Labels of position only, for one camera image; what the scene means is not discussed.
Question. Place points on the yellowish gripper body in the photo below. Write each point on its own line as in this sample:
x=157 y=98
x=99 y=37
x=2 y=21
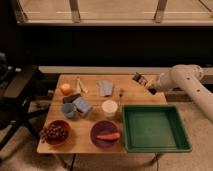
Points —
x=150 y=84

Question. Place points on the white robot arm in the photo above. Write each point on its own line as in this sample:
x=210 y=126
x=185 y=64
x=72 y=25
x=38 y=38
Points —
x=187 y=78

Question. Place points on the green plastic tray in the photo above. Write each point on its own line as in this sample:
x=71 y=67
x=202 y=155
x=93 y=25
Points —
x=154 y=129

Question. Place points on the metal fork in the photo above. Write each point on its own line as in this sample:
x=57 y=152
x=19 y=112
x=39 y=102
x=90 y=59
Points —
x=121 y=93

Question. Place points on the grey blue cloth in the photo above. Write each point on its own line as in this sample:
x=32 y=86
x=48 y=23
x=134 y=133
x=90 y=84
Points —
x=106 y=87

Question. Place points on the white cup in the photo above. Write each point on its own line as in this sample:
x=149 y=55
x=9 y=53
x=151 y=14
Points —
x=109 y=108

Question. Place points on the orange carrot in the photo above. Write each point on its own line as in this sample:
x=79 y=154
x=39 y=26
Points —
x=108 y=137

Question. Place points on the purple plate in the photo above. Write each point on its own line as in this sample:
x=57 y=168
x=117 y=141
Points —
x=103 y=127

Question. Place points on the cream banana peel object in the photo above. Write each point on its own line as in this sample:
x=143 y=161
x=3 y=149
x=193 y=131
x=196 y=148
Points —
x=81 y=85

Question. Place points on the wooden table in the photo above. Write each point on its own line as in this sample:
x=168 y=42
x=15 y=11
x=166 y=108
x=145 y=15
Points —
x=79 y=142

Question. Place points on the black rectangular object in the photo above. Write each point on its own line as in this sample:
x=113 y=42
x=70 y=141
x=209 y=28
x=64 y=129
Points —
x=71 y=98

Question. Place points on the orange fruit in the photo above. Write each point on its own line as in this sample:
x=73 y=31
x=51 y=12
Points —
x=66 y=89

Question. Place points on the blue mug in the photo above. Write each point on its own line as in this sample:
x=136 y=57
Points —
x=69 y=110

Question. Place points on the red bowl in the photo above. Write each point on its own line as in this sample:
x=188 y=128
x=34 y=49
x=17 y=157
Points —
x=66 y=126

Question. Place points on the dark grapes bunch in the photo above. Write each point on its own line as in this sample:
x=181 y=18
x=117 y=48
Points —
x=54 y=132

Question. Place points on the black office chair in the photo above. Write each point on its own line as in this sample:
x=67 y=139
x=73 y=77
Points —
x=17 y=90

